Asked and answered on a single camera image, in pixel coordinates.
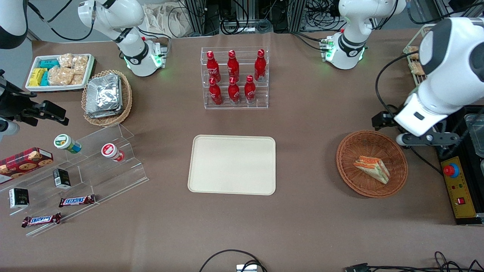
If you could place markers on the red tartan cookie box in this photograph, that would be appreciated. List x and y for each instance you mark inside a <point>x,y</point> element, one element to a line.
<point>22,162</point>

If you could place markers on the bagged cracker snack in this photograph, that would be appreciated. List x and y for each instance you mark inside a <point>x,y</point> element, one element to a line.
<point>417,68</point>
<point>414,53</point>

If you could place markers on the white cloth bag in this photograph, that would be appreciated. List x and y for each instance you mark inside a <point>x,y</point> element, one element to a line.
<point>166,20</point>

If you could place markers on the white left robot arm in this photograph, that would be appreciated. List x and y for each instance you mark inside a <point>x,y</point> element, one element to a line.
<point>442,75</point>

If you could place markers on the triangular sandwich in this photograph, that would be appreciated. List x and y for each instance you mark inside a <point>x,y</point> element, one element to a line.
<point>372,168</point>

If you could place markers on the beige plastic tray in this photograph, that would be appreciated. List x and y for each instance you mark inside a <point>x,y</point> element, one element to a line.
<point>231,165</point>

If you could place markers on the silver foil pouch stack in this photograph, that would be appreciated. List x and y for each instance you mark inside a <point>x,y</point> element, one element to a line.
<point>103,94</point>

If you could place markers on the red cola bottle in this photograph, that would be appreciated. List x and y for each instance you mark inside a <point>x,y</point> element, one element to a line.
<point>250,90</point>
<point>260,66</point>
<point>233,91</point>
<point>233,65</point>
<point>213,67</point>
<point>215,93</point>

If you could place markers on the metal equipment rack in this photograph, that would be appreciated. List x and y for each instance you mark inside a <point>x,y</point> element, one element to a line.
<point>196,15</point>

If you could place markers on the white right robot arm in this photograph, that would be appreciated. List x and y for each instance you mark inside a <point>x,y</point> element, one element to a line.
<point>113,19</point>

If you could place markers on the clear acrylic tiered shelf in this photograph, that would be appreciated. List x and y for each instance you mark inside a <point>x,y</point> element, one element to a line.
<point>113,177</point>

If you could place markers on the clear rice cracker bag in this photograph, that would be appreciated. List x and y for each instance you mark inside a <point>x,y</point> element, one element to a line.
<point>66,60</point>
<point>80,63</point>
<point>60,76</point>
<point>78,79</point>

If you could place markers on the oval light wicker basket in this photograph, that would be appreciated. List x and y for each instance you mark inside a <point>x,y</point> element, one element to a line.
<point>127,102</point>

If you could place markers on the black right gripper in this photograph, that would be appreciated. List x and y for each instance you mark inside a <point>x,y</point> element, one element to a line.
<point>12,106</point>

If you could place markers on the yellow snack packet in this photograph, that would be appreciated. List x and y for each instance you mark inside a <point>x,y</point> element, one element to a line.
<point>36,76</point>

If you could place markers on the round brown wicker basket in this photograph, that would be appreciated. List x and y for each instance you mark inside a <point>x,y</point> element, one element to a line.
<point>353,158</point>

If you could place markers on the small grey device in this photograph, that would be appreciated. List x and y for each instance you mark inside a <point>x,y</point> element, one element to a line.
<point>246,268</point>

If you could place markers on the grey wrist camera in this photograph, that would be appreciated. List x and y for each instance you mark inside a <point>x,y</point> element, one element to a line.
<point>7,130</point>
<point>427,139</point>

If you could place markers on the yellow emergency stop box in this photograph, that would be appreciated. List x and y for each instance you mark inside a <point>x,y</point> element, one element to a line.
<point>461,189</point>

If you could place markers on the teal snack packet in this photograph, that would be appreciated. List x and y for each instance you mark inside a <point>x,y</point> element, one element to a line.
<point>49,63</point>
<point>44,79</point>

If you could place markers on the red lid yogurt cup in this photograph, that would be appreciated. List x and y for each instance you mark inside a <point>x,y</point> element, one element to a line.
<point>109,150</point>

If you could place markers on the Snickers chocolate bar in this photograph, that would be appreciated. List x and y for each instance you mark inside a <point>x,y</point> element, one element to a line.
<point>41,220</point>
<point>76,200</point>

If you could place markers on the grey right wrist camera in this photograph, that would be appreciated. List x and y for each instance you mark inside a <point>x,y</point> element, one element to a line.
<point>7,130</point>

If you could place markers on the clear plastic container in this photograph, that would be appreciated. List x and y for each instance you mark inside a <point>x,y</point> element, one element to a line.
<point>477,132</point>

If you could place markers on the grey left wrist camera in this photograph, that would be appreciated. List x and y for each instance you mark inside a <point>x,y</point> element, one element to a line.
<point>427,139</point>

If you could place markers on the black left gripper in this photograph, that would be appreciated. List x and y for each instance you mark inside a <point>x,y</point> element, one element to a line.
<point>385,118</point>

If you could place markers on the clear acrylic bottle rack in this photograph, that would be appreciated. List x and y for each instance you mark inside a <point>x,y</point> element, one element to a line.
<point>261,102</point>

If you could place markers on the white rectangular dish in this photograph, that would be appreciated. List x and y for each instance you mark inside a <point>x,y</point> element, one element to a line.
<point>56,88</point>

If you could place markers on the green lid yogurt cup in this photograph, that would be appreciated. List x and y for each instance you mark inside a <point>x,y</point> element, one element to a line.
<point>64,142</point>

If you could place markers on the small black carton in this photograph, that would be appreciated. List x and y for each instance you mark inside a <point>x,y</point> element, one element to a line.
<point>19,198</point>
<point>61,178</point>

